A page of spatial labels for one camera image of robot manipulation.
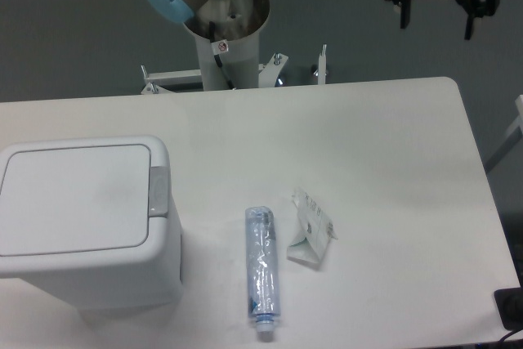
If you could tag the grey lid push button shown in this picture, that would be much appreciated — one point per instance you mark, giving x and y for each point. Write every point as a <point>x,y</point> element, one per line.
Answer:
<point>159,192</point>

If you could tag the white trash can lid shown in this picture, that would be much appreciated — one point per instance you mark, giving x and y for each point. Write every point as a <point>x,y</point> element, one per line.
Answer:
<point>73,200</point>

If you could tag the white trash can body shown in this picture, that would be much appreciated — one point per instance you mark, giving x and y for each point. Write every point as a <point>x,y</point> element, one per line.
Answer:
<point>146,275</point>

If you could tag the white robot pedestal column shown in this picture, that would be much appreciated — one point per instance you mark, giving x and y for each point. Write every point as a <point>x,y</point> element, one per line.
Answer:
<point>228,64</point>

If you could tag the crushed clear plastic bottle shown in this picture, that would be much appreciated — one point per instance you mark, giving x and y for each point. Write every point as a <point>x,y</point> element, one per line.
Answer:
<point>262,269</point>

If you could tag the white metal base frame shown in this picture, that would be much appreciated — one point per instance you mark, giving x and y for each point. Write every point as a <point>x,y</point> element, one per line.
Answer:
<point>269,75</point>

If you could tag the black device at table edge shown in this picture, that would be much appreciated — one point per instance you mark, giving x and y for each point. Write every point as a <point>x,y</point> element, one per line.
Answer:
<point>509,304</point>

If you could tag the white frame at right edge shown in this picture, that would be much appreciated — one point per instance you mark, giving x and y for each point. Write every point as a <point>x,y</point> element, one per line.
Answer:
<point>511,137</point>

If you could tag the crumpled white paper carton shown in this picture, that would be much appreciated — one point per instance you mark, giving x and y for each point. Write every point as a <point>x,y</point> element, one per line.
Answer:
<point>315,230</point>

